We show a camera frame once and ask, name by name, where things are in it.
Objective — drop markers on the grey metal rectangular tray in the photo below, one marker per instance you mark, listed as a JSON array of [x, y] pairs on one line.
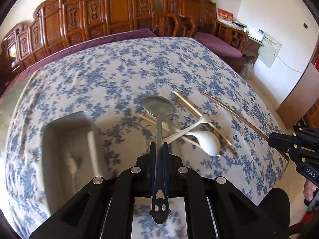
[[72, 155]]

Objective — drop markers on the blue floral tablecloth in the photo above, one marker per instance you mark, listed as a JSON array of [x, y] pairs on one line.
[[109, 82]]

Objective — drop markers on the white wall distribution box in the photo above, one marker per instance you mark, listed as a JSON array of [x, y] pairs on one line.
[[269, 51]]

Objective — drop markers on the dark brown chopstick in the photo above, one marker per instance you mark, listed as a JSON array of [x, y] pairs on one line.
[[247, 122]]

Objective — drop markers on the white telephone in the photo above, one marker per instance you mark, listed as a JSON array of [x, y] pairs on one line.
[[256, 33]]

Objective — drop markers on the white ceramic soup spoon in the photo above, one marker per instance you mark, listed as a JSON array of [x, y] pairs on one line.
[[208, 141]]

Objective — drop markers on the purple sofa cushion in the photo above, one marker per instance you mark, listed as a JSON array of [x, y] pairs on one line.
[[136, 34]]

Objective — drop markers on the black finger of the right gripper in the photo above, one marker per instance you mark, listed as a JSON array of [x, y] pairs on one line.
[[282, 142]]

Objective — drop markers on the light bamboo chopstick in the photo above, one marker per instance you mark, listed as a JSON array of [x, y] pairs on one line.
[[202, 118], [165, 125]]

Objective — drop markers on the steel spoon cutout handle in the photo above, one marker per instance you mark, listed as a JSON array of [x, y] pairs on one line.
[[159, 107]]

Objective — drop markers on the carved wooden armchair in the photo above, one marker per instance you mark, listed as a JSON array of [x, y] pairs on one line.
[[201, 16]]

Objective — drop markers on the wooden side table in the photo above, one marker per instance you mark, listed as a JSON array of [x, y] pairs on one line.
[[249, 43]]

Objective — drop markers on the white plastic bag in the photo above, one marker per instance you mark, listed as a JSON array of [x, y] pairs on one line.
[[247, 68]]

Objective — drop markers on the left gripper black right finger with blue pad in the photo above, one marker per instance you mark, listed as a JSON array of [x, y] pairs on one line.
[[217, 209]]

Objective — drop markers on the person's right hand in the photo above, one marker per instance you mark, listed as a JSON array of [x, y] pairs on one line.
[[308, 191]]

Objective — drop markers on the brown wooden chopstick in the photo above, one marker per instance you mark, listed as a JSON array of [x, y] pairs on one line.
[[207, 127]]

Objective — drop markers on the purple armchair cushion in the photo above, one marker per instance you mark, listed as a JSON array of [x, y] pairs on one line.
[[217, 46]]

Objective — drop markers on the carved wooden long sofa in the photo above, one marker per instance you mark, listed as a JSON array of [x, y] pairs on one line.
[[59, 24]]

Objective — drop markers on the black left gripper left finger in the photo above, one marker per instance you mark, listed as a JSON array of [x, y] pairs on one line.
[[101, 210]]

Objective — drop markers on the red greeting card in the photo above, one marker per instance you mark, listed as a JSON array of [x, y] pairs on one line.
[[224, 16]]

